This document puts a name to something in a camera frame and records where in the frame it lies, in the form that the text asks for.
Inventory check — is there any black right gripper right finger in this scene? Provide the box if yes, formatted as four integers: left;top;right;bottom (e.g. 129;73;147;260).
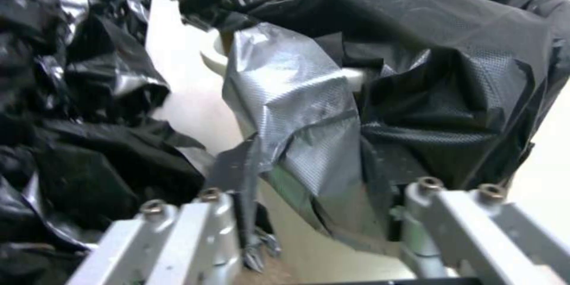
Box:
386;176;570;285

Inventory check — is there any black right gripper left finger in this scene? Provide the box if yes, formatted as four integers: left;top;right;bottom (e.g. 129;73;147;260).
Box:
66;141;265;285

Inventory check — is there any black textured trash bag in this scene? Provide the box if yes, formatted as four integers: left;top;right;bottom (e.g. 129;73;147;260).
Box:
209;0;570;244

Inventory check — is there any white trash bin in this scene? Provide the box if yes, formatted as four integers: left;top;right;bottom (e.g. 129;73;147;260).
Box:
199;29;446;285

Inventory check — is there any crumpled glossy black plastic bag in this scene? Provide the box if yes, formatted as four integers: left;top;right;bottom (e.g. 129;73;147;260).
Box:
0;0;211;262

